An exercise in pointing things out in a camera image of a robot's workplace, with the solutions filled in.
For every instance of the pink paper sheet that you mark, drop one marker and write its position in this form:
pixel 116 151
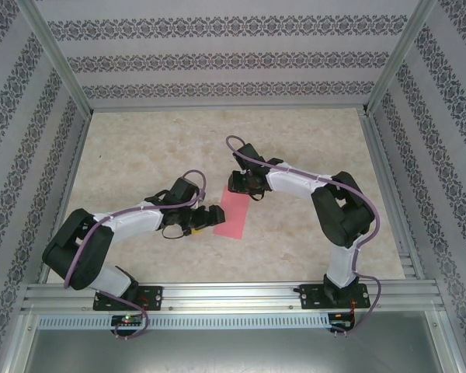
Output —
pixel 233 215

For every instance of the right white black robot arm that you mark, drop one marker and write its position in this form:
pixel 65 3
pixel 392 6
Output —
pixel 295 182

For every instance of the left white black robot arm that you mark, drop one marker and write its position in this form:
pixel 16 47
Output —
pixel 132 223

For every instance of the grey sheet metal tray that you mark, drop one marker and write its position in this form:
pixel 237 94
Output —
pixel 233 353

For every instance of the long aluminium mounting rail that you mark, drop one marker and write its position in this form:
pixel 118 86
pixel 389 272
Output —
pixel 233 293

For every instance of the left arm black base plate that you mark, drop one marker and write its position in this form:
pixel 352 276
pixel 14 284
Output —
pixel 153 297

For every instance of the aluminium frame cross rail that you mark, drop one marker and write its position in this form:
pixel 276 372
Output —
pixel 225 107

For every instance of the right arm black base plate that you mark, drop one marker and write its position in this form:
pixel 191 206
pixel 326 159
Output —
pixel 310 297

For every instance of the aluminium table side rail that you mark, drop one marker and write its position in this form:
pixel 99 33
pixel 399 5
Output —
pixel 77 155
pixel 382 175

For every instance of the slanted aluminium frame post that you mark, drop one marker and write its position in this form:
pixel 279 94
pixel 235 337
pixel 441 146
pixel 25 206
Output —
pixel 404 50
pixel 54 50

